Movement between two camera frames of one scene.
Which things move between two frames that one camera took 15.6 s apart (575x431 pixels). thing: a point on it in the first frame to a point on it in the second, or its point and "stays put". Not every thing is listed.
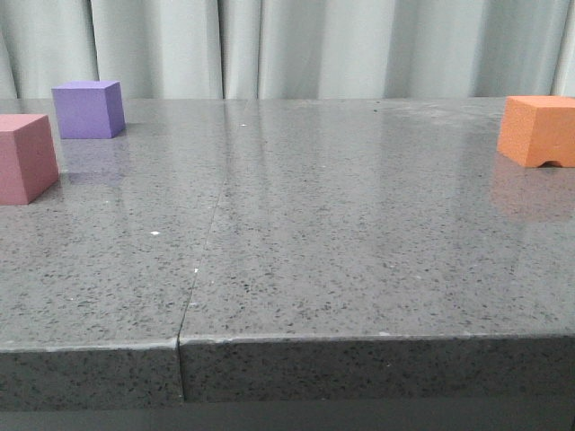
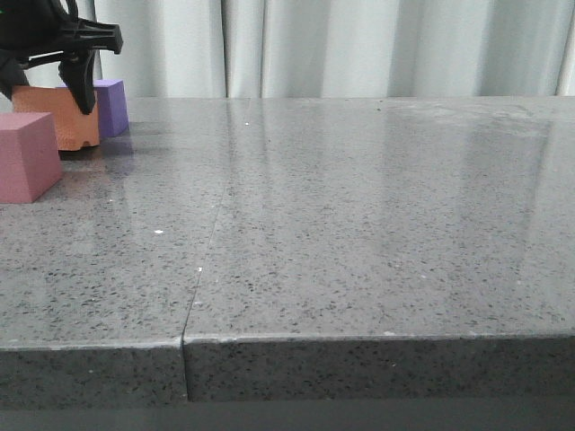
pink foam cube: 28,158 stays put
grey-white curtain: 290,49 stays put
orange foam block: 538,128 to 75,127
